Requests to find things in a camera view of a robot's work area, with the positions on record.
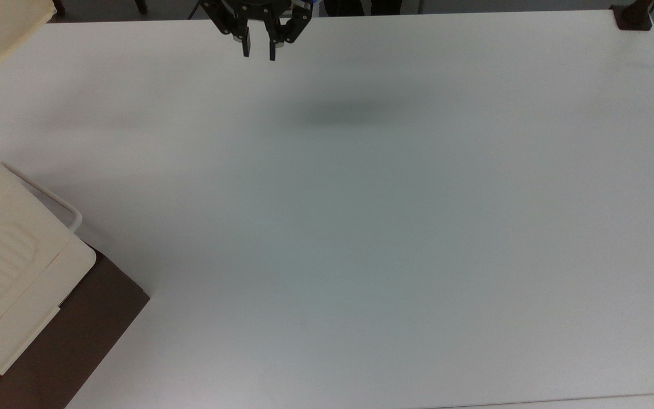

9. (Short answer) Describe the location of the brown table clamp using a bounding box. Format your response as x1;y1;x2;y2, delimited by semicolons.
609;0;654;31

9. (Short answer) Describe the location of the white cabinet rail handle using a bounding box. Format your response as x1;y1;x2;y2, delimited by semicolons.
2;164;84;234

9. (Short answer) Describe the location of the dark brown base board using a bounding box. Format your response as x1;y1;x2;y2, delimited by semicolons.
0;244;151;409

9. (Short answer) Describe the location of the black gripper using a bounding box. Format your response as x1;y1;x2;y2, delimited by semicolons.
199;0;313;62

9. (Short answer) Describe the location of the dark background box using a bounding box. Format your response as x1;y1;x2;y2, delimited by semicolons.
324;0;403;16

